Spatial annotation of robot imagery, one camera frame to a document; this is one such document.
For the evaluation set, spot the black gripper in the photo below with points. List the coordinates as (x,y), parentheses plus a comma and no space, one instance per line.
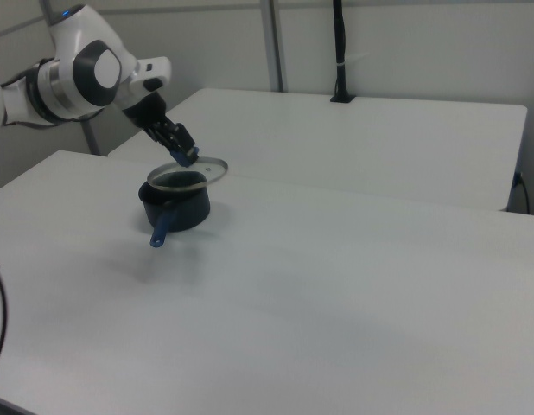
(146,109)

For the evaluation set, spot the grey metal partition post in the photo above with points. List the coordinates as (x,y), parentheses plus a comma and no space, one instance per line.
(273,43)

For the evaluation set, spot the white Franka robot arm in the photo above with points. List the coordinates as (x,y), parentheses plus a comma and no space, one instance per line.
(68,56)

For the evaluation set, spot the black pole with clamp base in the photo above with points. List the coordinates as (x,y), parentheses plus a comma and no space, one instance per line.
(339,43)

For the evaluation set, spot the glass lid with blue knob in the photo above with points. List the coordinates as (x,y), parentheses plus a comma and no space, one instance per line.
(213,170)

